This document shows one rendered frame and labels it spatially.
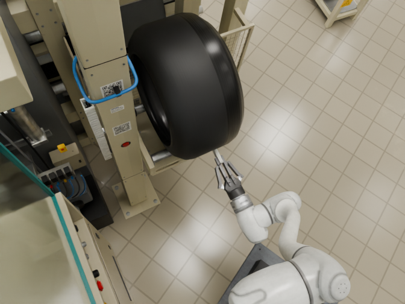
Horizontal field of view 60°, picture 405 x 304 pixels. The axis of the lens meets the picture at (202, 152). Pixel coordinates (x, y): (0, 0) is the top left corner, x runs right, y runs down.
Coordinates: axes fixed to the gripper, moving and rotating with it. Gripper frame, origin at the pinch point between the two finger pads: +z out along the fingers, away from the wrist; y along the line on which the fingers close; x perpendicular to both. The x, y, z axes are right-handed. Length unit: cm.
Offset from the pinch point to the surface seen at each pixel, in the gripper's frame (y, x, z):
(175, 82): 13.5, -37.5, 24.4
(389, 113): -190, 105, -12
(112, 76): 34, -49, 29
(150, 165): 27.6, 12.3, 10.8
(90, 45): 38, -65, 31
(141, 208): 35, 106, 4
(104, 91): 38, -42, 28
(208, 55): -1.8, -39.1, 29.1
